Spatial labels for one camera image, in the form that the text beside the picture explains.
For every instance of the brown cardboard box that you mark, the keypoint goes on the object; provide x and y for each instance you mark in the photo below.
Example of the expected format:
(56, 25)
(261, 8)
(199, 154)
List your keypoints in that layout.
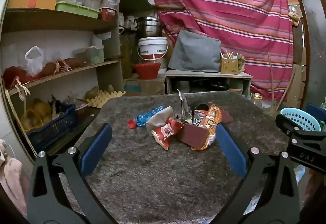
(150, 86)

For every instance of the black snack packet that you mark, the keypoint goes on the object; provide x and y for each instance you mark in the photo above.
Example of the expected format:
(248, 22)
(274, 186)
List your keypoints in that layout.
(200, 118)

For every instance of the cardboard egg tray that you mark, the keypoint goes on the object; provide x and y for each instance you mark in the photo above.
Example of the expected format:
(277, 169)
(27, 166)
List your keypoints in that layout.
(107, 99)

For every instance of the red mesh bag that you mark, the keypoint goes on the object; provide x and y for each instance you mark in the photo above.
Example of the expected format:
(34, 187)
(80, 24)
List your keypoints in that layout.
(15, 77)

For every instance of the clear plastic container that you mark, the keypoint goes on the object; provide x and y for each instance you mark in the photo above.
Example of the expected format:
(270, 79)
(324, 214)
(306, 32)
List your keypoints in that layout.
(89, 55)

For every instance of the green plastic tray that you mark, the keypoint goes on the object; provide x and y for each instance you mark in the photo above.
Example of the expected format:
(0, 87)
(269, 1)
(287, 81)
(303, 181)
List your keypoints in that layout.
(76, 10)

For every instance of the black cup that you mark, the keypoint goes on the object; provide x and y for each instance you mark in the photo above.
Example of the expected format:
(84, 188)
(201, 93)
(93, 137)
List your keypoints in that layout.
(200, 107)

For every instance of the steel pot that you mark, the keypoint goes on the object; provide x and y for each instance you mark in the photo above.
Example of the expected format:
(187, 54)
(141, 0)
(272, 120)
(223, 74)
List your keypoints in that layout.
(149, 27)

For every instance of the white plastic bag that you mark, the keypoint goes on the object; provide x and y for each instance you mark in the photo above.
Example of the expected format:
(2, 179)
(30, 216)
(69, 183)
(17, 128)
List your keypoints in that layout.
(34, 61)

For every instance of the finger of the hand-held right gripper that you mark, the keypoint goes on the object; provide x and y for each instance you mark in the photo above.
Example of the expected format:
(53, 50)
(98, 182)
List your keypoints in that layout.
(287, 124)
(317, 112)

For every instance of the small red plastic basket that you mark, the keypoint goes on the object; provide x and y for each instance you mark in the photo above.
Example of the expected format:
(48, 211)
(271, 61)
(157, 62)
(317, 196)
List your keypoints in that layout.
(108, 14)

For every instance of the row of white jars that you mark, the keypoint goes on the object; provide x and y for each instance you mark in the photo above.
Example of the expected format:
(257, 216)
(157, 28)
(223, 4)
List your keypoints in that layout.
(128, 23)

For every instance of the grey wrapper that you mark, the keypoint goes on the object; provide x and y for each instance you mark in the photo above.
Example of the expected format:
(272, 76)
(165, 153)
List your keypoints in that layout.
(159, 118)

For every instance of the wooden framed door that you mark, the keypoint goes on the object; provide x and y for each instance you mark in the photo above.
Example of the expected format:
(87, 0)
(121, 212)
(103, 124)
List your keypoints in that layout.
(312, 23)

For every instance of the wooden utensil holder box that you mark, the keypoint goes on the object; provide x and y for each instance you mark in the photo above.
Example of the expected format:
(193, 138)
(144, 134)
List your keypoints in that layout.
(229, 66)

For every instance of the grey shaggy table rug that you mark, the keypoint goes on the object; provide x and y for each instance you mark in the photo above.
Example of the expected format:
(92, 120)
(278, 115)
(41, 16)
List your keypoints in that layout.
(152, 180)

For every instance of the pile of potatoes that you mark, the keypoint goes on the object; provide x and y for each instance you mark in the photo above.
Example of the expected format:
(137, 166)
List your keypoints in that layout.
(38, 112)

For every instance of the silver foil snack bag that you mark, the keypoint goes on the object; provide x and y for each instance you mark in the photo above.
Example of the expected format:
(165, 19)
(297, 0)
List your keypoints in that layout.
(184, 107)

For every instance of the wooden shelf unit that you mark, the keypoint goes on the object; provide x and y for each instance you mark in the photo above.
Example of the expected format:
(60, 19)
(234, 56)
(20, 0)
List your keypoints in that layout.
(51, 20)

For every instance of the orange cardboard box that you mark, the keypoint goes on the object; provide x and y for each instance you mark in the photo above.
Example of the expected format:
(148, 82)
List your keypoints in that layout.
(30, 1)

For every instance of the light blue plastic basket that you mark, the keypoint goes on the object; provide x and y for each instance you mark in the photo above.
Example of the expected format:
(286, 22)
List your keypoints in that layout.
(300, 118)

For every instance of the small potato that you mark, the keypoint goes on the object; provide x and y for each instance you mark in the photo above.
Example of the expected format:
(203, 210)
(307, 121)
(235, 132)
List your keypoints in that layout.
(110, 89)

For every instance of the orange snack packet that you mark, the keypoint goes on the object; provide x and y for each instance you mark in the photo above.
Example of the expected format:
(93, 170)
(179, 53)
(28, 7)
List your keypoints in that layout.
(211, 122)

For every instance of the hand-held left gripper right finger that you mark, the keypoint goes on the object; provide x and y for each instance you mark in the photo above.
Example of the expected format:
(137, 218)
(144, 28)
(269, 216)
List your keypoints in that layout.
(230, 147)

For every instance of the yellow capped oil bottle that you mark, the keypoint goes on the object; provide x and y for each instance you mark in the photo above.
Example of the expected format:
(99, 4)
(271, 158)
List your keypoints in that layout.
(257, 102)

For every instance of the crushed blue plastic bottle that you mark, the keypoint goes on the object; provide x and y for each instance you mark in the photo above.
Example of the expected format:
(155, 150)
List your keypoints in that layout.
(145, 117)

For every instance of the bag of green vegetables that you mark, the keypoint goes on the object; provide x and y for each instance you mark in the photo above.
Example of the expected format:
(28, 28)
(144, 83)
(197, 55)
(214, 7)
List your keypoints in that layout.
(241, 63)

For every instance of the red striped curtain cloth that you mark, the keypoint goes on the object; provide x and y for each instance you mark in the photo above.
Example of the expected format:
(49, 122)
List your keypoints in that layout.
(229, 10)

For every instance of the white plastic bucket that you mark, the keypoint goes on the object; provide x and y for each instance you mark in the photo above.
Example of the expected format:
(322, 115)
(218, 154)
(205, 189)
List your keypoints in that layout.
(152, 47)

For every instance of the pink towel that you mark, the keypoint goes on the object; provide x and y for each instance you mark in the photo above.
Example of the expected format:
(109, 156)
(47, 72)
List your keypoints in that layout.
(12, 178)

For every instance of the large yellow oil bottle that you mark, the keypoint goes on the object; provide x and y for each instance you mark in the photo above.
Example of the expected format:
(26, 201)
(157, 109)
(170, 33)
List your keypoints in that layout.
(126, 53)

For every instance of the red snack packet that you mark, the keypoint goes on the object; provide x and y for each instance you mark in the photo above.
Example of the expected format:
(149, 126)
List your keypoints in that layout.
(165, 132)

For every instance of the low grey cabinet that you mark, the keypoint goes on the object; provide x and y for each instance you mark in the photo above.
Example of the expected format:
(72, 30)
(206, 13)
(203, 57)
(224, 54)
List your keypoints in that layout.
(208, 75)

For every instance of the grey cushion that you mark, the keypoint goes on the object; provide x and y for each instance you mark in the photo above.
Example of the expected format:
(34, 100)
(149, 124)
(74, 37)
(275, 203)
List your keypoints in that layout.
(194, 52)

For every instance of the sweet potato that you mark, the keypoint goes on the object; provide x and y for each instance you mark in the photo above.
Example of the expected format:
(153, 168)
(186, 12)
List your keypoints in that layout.
(48, 70)
(73, 63)

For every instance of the large potato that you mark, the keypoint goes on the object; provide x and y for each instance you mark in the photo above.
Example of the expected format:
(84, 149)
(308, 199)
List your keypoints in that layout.
(92, 93)

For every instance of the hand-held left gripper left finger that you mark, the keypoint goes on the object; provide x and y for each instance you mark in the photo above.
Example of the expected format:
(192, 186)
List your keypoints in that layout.
(98, 146)

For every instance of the dark red scouring pad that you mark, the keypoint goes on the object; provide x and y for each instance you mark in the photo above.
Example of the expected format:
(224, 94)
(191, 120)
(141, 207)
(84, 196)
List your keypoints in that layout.
(226, 116)
(192, 135)

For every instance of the small red mesh basket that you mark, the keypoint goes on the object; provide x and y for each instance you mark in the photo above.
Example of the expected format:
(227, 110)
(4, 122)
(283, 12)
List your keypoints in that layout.
(82, 110)

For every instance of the dark blue plastic crate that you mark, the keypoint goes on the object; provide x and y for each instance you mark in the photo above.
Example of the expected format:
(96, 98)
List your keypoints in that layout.
(56, 127)

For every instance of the bundle of chopsticks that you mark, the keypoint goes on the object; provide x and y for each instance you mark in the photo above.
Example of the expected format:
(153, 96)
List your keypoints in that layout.
(229, 55)

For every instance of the person's right forearm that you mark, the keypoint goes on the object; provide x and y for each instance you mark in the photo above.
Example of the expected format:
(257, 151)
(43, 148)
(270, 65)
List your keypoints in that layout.
(317, 185)

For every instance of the red woven basket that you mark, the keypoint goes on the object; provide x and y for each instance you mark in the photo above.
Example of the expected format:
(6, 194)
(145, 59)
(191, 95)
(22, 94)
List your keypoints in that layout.
(147, 71)

